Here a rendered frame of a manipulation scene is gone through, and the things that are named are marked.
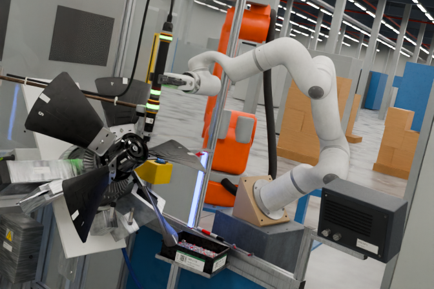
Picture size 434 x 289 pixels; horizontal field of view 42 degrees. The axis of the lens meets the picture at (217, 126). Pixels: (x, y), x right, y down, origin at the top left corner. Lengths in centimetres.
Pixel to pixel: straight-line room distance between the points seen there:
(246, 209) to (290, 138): 769
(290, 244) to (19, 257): 108
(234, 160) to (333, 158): 367
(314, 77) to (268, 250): 76
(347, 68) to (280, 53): 1039
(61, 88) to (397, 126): 944
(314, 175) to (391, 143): 881
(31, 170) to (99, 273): 138
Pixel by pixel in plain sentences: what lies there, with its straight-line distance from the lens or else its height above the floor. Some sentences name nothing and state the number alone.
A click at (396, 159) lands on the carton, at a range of 1099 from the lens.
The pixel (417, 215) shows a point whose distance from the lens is 341.
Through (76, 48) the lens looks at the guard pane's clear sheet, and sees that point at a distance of 265.
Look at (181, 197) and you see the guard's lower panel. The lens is 339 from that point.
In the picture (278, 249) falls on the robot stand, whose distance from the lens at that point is 238.
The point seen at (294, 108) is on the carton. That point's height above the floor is 88.
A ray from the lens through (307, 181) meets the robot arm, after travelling 228.
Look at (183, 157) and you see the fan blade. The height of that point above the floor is 118.
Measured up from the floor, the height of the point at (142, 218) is 93.
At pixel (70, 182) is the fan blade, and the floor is 114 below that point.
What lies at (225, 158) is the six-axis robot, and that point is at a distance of 581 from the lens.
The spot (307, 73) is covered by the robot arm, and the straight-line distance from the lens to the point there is 198.
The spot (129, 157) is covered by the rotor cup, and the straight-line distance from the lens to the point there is 189.
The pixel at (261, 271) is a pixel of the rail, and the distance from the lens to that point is 217.
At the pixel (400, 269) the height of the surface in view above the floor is 59.
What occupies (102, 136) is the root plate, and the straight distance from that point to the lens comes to 193.
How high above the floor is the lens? 160
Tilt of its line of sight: 8 degrees down
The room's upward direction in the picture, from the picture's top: 12 degrees clockwise
